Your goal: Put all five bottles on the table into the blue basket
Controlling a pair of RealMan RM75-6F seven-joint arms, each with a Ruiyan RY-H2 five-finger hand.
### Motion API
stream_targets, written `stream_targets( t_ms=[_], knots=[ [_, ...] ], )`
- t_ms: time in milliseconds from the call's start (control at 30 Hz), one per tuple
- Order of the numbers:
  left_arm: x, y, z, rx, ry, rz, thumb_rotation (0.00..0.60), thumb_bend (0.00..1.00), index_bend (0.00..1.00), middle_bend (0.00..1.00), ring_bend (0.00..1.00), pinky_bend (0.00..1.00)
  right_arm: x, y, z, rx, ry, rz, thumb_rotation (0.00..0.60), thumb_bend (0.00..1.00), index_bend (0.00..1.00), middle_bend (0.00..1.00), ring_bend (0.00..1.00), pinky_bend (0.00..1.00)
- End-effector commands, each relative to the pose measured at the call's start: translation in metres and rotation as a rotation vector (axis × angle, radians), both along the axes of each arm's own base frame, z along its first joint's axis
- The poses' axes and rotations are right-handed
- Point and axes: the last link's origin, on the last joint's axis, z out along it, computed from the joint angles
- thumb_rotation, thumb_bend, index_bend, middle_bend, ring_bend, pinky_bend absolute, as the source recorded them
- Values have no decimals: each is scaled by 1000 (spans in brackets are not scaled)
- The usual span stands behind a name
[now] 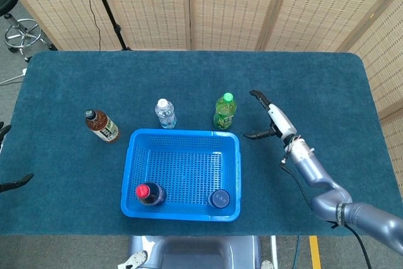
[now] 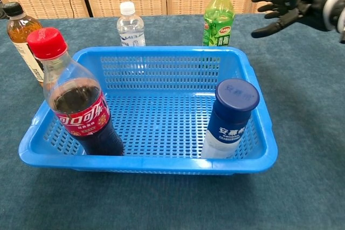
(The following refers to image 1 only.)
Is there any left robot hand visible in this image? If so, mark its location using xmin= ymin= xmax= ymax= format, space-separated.
xmin=0 ymin=121 xmax=35 ymax=194

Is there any amber tea bottle black cap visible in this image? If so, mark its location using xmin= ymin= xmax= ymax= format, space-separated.
xmin=84 ymin=108 xmax=121 ymax=144

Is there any thin black hanging cable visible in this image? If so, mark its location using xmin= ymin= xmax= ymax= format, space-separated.
xmin=77 ymin=0 xmax=101 ymax=51

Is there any blue-grey robot torso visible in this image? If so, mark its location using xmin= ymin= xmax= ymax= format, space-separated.
xmin=118 ymin=235 xmax=275 ymax=269

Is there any white floor cable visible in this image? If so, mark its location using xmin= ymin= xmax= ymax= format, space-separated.
xmin=0 ymin=67 xmax=28 ymax=86

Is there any teal table cloth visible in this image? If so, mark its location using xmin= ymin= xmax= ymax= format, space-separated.
xmin=0 ymin=50 xmax=403 ymax=237

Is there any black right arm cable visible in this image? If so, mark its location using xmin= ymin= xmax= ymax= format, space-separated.
xmin=279 ymin=161 xmax=373 ymax=269

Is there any cola bottle with red cap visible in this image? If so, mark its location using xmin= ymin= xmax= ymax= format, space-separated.
xmin=135 ymin=181 xmax=167 ymax=207

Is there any blue perforated plastic basket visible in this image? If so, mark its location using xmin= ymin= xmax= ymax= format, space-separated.
xmin=120 ymin=128 xmax=242 ymax=222

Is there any black tripod stand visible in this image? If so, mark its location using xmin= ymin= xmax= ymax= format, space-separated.
xmin=87 ymin=0 xmax=132 ymax=51

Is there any green drink bottle green cap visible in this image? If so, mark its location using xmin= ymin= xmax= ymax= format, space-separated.
xmin=213 ymin=92 xmax=237 ymax=131

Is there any black stool with chrome base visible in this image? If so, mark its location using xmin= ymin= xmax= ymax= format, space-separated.
xmin=0 ymin=0 xmax=58 ymax=64

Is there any yellow floor tape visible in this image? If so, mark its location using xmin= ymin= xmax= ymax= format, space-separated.
xmin=309 ymin=236 xmax=322 ymax=269

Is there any clear water bottle white cap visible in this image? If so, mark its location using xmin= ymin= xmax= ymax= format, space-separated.
xmin=154 ymin=98 xmax=177 ymax=130

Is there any blue floor cable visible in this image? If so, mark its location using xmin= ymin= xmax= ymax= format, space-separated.
xmin=292 ymin=236 xmax=302 ymax=269

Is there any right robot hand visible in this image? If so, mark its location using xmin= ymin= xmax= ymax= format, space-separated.
xmin=242 ymin=89 xmax=298 ymax=141

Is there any blue white milk bottle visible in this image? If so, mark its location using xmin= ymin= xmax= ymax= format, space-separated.
xmin=208 ymin=188 xmax=231 ymax=209

